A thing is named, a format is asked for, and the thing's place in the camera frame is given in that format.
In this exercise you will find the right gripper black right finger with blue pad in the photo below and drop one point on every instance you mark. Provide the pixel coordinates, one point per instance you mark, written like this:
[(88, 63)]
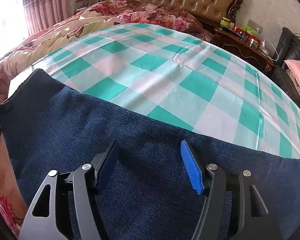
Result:
[(234, 206)]

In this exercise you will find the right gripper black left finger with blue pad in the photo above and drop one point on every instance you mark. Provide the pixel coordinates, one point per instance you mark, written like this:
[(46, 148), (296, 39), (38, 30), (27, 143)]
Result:
[(48, 216)]

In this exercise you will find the blue denim jeans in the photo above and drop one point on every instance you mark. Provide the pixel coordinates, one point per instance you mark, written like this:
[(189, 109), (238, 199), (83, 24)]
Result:
[(149, 196)]

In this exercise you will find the red floral quilt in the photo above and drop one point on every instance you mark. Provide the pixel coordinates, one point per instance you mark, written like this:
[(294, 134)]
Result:
[(96, 17)]

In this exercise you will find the dark wooden nightstand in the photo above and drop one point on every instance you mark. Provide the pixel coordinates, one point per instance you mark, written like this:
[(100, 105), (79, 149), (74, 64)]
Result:
[(234, 45)]

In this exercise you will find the teal white checkered sheet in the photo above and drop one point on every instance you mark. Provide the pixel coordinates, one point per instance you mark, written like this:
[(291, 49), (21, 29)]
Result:
[(181, 80)]

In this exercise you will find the round silver tin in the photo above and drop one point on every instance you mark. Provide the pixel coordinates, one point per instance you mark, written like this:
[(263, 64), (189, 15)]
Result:
[(253, 42)]

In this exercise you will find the red box on nightstand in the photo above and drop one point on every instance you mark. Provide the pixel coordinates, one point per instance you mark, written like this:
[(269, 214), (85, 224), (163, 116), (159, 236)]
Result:
[(242, 34)]

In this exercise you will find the green plastic bag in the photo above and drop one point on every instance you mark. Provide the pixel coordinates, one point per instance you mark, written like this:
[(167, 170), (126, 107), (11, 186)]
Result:
[(247, 29)]

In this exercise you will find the yellow lidded jar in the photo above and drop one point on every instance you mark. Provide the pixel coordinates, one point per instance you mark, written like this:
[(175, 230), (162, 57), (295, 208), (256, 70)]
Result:
[(225, 22)]

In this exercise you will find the pink curtain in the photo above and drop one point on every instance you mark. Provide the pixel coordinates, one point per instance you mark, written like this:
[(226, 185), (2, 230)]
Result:
[(41, 14)]

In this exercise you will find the white power strip with cable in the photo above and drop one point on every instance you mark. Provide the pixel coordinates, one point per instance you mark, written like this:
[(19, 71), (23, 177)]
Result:
[(263, 50)]

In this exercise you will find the wall power socket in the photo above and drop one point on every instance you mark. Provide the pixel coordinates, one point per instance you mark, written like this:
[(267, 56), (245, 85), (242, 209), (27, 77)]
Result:
[(255, 26)]

